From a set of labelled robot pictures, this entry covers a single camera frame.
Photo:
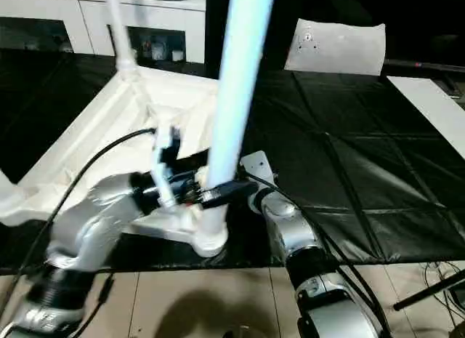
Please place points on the white plastic table top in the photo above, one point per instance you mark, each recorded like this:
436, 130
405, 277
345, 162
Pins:
91, 134

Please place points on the black work mat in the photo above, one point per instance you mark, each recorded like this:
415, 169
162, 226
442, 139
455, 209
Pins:
363, 152

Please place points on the dark brown rounded object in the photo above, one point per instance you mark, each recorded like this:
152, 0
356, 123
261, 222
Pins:
247, 332

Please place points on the black cabinet with gold label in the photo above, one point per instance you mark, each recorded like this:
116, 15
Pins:
214, 25

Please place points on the white cabinet with glass doors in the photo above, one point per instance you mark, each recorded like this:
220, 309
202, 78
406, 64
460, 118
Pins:
87, 25

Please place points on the white flat board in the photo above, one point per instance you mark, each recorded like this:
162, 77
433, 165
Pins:
428, 105

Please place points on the black metal rod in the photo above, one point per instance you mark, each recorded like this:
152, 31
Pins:
428, 290

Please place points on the black horizontal bar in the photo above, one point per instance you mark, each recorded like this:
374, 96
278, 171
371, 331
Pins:
417, 64

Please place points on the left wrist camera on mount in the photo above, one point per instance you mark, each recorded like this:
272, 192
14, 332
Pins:
160, 163

